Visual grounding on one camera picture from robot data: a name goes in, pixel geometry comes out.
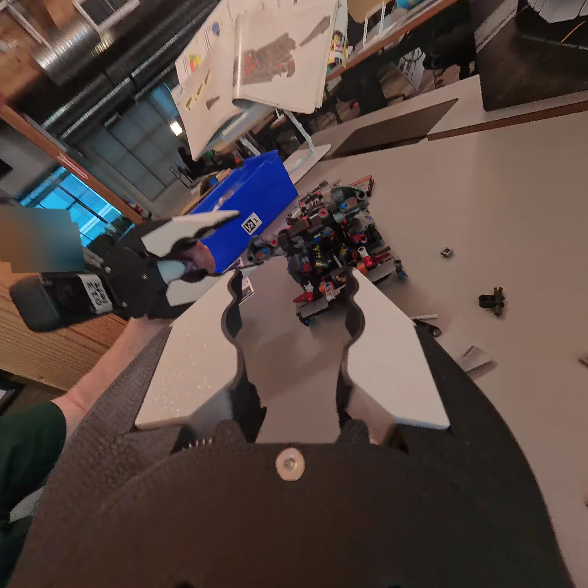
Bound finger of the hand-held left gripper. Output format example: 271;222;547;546
141;209;243;259
157;258;231;307

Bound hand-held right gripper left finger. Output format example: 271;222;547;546
134;270;267;443

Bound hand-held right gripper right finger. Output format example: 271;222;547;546
337;268;451;443

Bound grey lego car model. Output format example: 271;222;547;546
248;175;407;327

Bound person's left forearm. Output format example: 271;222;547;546
0;316;174;536

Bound scattered loose lego pieces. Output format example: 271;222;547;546
411;246;588;374

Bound lego set box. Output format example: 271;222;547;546
475;0;588;112

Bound person's left hand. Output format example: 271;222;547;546
179;240;217;277

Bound blue bin with square tag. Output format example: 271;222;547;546
190;149;299;274

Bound white book stand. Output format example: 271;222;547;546
276;108;331;184

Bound open instruction booklet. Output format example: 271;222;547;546
172;0;341;161

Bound dark table hatch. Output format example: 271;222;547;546
331;99;458;157

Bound yellow printed booklet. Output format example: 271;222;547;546
327;28;348;70

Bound black office chair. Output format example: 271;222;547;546
404;18;477;81

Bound silver ventilation duct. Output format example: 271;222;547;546
34;21;108;87

